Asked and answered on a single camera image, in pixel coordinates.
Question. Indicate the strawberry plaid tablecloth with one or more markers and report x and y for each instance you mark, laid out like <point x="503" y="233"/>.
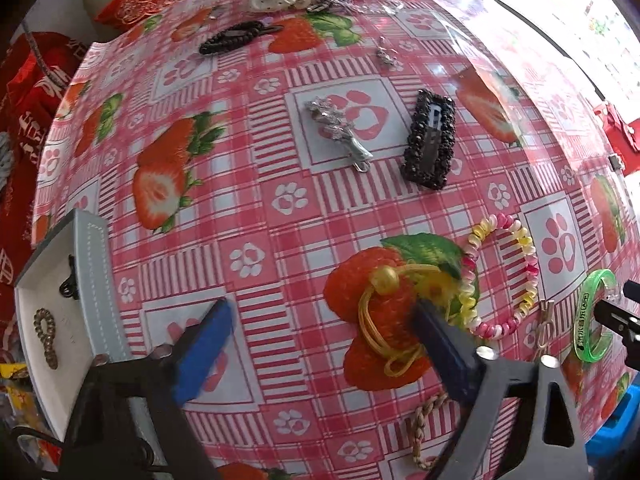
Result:
<point x="300" y="220"/>

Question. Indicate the black oval hair clip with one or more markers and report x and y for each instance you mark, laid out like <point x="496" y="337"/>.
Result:
<point x="235" y="36"/>

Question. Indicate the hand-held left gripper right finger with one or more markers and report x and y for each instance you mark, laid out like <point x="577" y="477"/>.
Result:
<point x="442" y="355"/>

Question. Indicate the green plastic bangle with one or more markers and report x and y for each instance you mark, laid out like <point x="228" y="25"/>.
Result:
<point x="590" y="310"/>

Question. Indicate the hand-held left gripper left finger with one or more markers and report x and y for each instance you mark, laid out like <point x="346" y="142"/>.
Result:
<point x="202" y="355"/>

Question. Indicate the red bag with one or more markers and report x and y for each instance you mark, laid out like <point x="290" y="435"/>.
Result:
<point x="620" y="127"/>

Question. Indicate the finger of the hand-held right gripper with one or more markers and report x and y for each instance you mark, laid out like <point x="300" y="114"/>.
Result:
<point x="632" y="293"/>
<point x="616" y="318"/>

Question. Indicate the blue plastic object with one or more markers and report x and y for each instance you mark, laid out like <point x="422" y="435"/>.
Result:
<point x="616" y="442"/>

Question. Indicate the black claw clip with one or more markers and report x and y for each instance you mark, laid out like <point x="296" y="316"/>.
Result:
<point x="70" y="281"/>

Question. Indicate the silver leaf hair clip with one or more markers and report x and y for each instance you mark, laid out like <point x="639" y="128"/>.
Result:
<point x="340" y="130"/>

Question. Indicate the yellow packet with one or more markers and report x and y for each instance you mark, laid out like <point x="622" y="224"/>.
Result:
<point x="15" y="374"/>

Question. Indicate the black beaded hair clip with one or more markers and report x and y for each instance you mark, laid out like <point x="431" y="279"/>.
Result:
<point x="430" y="140"/>

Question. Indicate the grey knitted cloth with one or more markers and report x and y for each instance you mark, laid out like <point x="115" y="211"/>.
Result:
<point x="4" y="156"/>

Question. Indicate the white jewelry box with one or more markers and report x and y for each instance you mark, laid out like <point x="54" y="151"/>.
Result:
<point x="97" y="280"/>

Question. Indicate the red printed blanket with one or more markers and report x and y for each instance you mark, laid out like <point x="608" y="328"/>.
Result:
<point x="30" y="110"/>

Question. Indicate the beige ribbon clip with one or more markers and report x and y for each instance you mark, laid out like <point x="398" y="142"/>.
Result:
<point x="546" y="324"/>

